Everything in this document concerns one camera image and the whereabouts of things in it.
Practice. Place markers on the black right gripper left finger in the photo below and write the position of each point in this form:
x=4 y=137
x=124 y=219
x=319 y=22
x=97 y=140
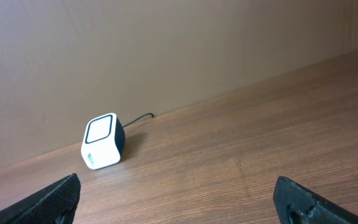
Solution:
x=56 y=203

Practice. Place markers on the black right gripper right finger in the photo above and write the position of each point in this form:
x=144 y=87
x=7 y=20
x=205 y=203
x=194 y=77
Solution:
x=295 y=204

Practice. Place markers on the white barcode scanner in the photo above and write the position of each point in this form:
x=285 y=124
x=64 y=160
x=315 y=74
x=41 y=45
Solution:
x=103 y=142

